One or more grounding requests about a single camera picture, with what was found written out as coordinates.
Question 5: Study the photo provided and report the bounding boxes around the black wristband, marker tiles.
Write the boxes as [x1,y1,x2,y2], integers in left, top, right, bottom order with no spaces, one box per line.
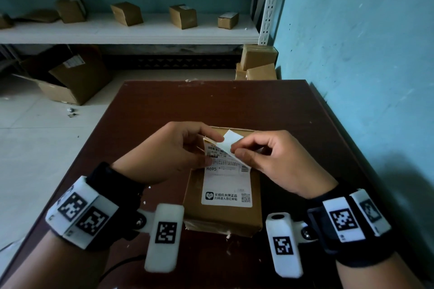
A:
[45,162,147,252]
[305,180,396,268]

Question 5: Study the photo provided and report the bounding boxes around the brown cardboard box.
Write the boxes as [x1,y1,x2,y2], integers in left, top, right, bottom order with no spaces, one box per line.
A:
[183,126,264,238]

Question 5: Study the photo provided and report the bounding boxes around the white metal shelf rack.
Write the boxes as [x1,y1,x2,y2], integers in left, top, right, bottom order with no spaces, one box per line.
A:
[0,0,285,46]

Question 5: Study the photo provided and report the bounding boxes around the white marker cube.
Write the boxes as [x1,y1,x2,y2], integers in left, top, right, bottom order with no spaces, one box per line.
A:
[265,212,318,279]

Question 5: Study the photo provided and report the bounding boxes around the white paper scrap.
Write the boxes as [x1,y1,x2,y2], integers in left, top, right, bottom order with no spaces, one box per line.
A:
[0,238,24,254]

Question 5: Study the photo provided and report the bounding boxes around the person's left hand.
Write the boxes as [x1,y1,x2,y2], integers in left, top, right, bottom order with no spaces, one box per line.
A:
[111,121,225,186]

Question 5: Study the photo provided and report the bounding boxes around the person's right forearm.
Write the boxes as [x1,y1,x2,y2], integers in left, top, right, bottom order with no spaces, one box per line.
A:
[335,253,425,289]

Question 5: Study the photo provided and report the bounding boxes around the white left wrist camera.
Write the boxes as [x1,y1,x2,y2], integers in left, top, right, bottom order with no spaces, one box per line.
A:
[134,203,185,274]

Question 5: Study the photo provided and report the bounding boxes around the white shipping label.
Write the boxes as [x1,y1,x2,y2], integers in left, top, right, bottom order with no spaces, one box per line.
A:
[201,138,253,208]

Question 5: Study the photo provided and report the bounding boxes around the black right wristband, marker tiles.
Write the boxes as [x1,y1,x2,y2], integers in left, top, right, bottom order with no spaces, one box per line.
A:
[305,180,396,268]

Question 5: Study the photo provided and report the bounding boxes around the large open cardboard carton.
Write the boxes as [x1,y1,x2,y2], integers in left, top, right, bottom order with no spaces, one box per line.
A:
[12,45,113,106]

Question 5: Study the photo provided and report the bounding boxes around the black camera cable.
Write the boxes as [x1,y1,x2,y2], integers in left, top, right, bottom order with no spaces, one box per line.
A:
[98,255,146,289]

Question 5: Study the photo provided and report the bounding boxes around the person's left forearm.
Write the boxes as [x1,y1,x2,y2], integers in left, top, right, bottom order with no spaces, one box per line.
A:
[1,231,111,289]

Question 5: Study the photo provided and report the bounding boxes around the row of small brown parcels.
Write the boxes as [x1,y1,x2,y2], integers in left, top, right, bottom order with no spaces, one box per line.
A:
[0,0,240,30]

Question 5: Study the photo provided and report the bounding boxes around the translucent label backing paper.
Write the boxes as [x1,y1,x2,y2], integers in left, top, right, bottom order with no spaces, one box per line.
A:
[216,129,251,169]

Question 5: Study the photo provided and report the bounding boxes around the black left wristband, marker tiles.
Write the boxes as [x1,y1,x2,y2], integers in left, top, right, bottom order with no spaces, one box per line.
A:
[45,162,147,252]

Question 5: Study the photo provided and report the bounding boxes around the person's right hand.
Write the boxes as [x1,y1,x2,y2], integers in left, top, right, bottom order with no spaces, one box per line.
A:
[230,129,339,200]

